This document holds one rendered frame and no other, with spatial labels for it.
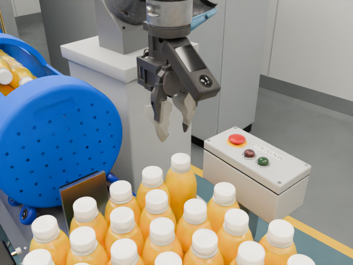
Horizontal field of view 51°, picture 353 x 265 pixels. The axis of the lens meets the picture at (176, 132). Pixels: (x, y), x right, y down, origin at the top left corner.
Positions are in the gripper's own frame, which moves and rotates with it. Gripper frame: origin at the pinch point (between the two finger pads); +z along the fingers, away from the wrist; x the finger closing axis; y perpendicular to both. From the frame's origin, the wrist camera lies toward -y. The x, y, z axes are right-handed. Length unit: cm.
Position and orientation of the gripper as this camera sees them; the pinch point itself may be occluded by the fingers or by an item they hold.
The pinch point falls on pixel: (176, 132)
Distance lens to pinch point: 69.8
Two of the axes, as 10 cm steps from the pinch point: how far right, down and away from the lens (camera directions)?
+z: -0.1, 8.5, 5.2
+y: -6.4, -4.1, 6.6
